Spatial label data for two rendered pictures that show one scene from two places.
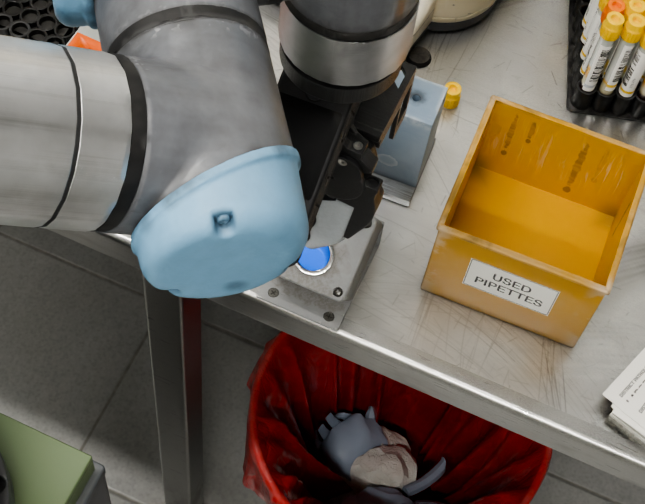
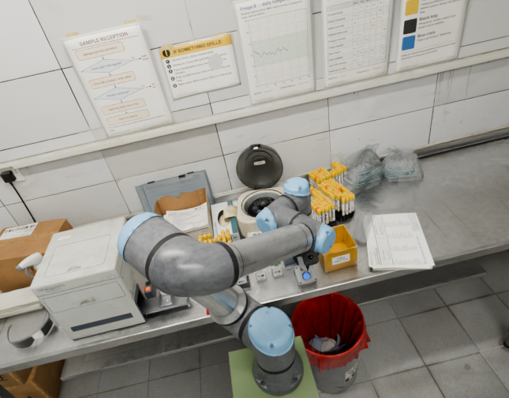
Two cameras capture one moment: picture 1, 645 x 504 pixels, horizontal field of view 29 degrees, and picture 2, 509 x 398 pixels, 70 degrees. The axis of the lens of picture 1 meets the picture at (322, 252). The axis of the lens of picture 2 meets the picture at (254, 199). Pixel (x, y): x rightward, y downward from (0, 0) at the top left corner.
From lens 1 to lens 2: 0.55 m
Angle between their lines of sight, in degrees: 27
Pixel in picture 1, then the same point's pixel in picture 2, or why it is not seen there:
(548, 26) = not seen: hidden behind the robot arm
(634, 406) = (375, 264)
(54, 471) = (297, 342)
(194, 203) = (322, 233)
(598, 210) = (340, 242)
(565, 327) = (353, 260)
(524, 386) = (356, 275)
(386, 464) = (328, 343)
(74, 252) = (221, 358)
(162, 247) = (322, 242)
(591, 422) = (371, 272)
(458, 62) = not seen: hidden behind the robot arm
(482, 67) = not seen: hidden behind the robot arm
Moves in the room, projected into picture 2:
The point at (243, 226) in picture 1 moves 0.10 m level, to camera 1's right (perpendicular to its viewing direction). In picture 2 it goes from (330, 231) to (362, 216)
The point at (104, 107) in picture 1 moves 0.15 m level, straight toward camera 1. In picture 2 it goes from (303, 227) to (356, 253)
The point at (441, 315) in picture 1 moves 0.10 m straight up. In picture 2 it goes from (332, 275) to (331, 256)
